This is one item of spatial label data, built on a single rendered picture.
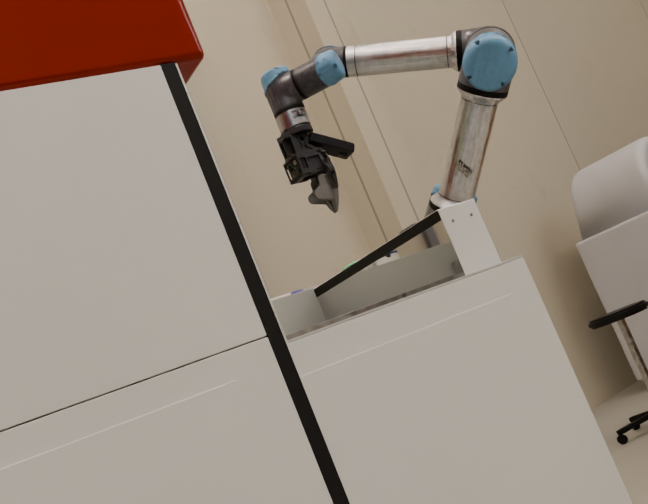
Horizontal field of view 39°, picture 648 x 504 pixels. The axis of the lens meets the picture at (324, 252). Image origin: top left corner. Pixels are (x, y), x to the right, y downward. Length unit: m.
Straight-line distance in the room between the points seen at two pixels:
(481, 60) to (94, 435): 1.26
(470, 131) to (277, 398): 1.07
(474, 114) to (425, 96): 3.75
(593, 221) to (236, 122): 2.36
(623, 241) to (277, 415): 4.60
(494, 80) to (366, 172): 2.82
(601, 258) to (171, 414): 4.79
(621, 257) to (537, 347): 4.02
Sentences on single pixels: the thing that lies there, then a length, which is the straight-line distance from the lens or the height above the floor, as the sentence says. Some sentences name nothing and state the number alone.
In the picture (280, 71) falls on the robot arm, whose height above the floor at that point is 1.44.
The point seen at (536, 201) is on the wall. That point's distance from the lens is 6.24.
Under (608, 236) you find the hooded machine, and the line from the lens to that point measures 5.70.
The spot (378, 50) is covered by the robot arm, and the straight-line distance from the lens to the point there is 2.21.
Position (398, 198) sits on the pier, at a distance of 4.77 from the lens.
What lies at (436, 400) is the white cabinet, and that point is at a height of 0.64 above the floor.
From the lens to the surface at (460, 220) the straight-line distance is 1.75.
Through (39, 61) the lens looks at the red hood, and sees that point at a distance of 1.24.
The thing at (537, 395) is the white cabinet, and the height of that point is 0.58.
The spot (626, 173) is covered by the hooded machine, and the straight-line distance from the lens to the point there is 5.67.
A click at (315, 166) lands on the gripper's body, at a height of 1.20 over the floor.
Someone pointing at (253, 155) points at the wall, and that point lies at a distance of 4.59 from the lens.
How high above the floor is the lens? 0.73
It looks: 8 degrees up
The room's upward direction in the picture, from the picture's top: 22 degrees counter-clockwise
